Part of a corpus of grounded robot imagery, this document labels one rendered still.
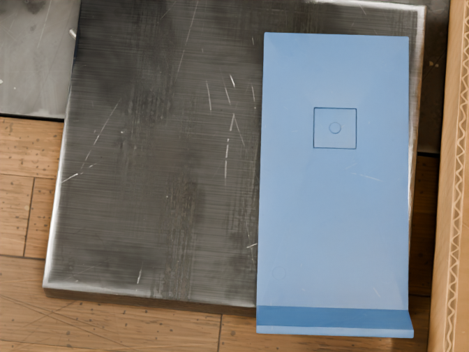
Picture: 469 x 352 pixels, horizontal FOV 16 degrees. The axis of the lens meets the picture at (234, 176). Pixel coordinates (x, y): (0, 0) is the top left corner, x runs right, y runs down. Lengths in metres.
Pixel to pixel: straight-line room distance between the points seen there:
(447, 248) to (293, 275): 0.08
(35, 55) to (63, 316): 0.13
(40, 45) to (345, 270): 0.19
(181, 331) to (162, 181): 0.07
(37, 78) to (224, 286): 0.15
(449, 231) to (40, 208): 0.20
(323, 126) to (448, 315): 0.12
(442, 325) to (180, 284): 0.13
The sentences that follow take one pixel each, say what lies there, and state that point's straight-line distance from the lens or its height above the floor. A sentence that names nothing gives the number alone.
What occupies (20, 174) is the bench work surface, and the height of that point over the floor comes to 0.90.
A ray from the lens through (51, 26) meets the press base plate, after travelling 0.84.
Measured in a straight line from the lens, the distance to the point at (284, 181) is 0.79.
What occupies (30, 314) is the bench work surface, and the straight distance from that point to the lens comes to 0.80.
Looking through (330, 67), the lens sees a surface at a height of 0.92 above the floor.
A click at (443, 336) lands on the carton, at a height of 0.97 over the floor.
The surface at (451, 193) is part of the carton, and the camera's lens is 0.75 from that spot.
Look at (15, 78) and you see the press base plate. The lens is 0.84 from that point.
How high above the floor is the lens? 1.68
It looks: 73 degrees down
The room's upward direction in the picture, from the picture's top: straight up
